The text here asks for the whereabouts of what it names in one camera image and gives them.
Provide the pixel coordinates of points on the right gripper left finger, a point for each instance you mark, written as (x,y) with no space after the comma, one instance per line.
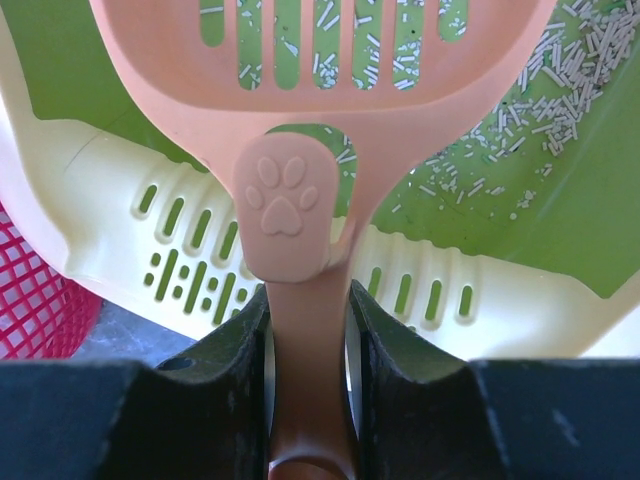
(198,415)

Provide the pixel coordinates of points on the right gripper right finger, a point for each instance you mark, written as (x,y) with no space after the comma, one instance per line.
(426,414)

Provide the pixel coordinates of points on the red mesh waste basket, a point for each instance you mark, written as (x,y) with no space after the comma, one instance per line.
(43,314)

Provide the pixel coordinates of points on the orange litter scoop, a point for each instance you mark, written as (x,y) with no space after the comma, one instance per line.
(307,168)

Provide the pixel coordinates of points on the yellow green litter box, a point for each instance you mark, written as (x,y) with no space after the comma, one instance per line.
(109,204)

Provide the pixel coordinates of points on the cat litter granules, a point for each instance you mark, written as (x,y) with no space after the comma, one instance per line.
(584,43)

